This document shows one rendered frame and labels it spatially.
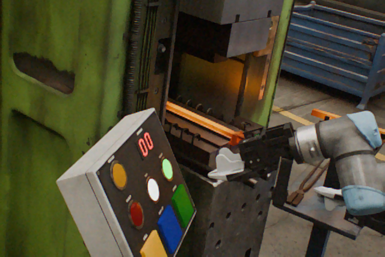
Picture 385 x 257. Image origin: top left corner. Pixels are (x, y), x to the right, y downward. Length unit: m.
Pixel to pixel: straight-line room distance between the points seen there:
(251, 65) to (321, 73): 3.64
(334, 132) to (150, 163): 0.38
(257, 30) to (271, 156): 0.52
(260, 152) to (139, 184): 0.26
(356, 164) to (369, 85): 4.23
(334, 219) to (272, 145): 0.92
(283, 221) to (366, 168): 2.16
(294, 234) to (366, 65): 2.51
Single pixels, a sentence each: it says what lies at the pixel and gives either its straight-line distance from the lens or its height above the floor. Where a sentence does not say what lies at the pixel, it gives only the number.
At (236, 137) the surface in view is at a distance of 1.64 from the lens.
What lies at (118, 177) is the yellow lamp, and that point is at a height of 1.16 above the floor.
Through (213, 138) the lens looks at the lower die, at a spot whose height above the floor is 0.99.
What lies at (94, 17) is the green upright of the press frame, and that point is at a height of 1.36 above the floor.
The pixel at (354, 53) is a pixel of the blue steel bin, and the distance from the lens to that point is 5.33.
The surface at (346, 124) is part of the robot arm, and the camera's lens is 1.09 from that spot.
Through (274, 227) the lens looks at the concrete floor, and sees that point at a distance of 3.14.
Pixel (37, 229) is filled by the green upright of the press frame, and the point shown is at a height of 0.60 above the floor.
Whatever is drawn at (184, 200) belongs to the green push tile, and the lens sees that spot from 1.25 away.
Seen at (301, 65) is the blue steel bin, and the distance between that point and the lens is 5.58.
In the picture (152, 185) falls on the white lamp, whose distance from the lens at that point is 1.13.
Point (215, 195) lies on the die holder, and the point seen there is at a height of 0.88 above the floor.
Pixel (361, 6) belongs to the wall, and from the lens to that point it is 10.02.
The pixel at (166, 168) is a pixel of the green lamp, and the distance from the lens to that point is 1.21.
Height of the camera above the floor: 1.67
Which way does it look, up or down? 23 degrees down
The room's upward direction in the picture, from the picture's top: 9 degrees clockwise
